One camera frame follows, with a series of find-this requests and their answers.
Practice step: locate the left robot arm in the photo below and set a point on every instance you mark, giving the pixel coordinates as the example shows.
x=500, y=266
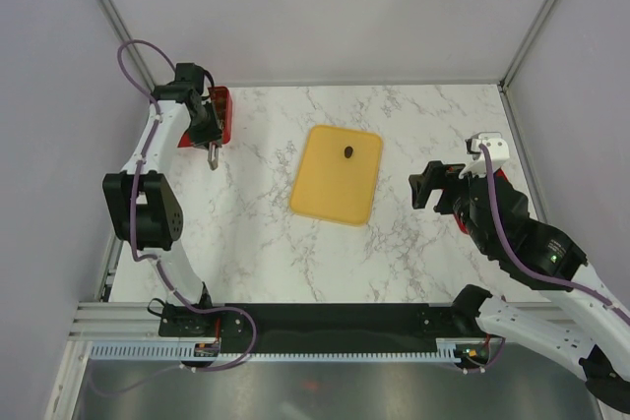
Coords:
x=143, y=208

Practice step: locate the yellow plastic tray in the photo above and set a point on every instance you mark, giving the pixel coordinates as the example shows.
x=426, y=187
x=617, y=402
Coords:
x=330, y=187

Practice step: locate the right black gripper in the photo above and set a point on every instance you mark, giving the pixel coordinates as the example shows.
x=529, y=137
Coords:
x=436, y=174

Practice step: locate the red box lid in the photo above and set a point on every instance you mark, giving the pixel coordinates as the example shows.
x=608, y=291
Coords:
x=472, y=208

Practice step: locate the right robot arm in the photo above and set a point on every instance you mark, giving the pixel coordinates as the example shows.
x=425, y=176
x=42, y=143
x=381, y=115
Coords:
x=496, y=216

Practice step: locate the left aluminium frame post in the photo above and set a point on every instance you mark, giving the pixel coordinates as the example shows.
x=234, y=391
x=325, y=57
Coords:
x=122, y=33

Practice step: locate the red compartment box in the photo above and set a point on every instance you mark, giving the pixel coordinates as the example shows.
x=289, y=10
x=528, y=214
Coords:
x=224, y=112

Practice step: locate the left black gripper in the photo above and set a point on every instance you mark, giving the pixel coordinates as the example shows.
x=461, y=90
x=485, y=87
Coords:
x=214, y=133

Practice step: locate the metal serving tongs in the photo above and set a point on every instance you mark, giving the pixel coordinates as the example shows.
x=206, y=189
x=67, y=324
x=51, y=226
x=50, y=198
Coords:
x=213, y=156

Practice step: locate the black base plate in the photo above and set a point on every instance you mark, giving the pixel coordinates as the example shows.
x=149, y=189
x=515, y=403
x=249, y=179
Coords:
x=320, y=327

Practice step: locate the right aluminium frame post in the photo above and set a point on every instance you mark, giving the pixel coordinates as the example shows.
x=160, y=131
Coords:
x=540, y=19

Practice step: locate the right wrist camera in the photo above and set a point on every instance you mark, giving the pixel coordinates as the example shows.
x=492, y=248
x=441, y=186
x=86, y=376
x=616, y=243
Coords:
x=489, y=152

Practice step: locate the grey slotted cable duct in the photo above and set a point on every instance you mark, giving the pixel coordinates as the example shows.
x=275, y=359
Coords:
x=190, y=351

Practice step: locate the aluminium frame post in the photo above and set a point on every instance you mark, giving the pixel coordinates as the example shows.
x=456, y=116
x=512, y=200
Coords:
x=540, y=19
x=122, y=33

